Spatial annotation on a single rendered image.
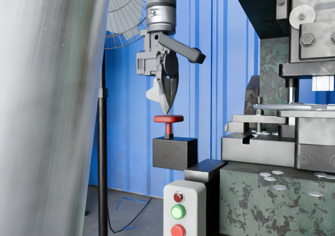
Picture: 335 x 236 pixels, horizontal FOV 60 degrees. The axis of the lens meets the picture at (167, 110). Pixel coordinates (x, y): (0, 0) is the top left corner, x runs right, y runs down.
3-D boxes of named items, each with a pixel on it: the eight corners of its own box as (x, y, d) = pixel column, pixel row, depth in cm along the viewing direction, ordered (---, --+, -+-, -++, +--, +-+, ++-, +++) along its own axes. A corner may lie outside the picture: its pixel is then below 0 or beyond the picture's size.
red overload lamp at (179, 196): (182, 205, 56) (182, 192, 56) (171, 203, 57) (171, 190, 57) (185, 203, 57) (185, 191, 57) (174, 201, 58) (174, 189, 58)
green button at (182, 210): (183, 221, 56) (183, 206, 56) (170, 218, 57) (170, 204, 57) (185, 219, 57) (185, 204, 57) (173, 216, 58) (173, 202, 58)
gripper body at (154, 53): (152, 78, 78) (152, 33, 78) (181, 77, 74) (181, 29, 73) (135, 76, 71) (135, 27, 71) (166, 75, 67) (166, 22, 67)
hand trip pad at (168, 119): (172, 149, 67) (172, 116, 67) (150, 147, 70) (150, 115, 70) (185, 145, 73) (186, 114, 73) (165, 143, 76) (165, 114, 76)
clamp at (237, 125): (285, 135, 77) (286, 96, 77) (224, 131, 85) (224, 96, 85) (288, 133, 83) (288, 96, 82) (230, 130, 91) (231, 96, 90)
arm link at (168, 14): (181, 12, 73) (165, 2, 66) (181, 30, 73) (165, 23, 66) (156, 16, 77) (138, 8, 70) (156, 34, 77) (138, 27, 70)
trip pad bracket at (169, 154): (188, 221, 67) (188, 136, 66) (152, 213, 71) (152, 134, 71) (198, 212, 72) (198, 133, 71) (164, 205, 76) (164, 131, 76)
